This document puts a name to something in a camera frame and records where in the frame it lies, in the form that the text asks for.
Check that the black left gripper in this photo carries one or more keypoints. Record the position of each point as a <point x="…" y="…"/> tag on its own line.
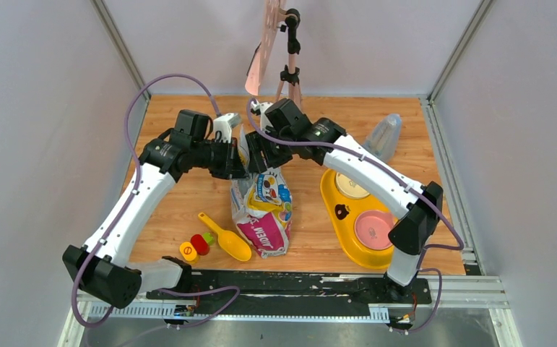
<point x="232" y="160"/>

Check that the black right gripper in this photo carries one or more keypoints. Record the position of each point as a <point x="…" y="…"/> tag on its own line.
<point x="257" y="163"/>

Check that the pet food bag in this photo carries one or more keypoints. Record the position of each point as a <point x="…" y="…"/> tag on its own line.
<point x="262" y="211"/>

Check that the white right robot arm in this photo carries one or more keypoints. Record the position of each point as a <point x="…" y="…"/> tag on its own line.
<point x="417" y="206"/>

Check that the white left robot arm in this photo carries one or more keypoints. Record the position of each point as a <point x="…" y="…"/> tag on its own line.
<point x="101" y="266"/>

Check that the yellow plastic scoop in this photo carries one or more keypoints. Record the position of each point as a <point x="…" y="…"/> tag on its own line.
<point x="229" y="241"/>

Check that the pink perforated board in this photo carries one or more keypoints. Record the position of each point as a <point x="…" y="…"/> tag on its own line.
<point x="274" y="14"/>

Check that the red yellow green toy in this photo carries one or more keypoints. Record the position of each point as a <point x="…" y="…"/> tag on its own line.
<point x="197" y="246"/>

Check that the cream bowl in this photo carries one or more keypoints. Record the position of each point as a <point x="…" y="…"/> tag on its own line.
<point x="348" y="188"/>

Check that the pink tripod stand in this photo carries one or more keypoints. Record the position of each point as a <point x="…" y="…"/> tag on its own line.
<point x="289" y="22"/>

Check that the yellow double bowl feeder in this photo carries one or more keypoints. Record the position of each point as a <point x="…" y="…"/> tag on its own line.
<point x="342" y="213"/>

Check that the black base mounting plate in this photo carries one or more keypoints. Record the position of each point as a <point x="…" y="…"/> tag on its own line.
<point x="259" y="293"/>

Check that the pink bowl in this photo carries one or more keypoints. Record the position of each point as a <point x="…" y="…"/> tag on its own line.
<point x="372" y="229"/>

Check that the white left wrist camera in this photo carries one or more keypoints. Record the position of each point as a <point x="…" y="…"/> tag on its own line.
<point x="224" y="125"/>

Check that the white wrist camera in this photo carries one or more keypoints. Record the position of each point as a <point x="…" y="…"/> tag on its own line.
<point x="259" y="108"/>
<point x="224" y="125"/>

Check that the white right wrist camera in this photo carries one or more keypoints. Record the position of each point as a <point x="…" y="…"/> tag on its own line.
<point x="259" y="108"/>

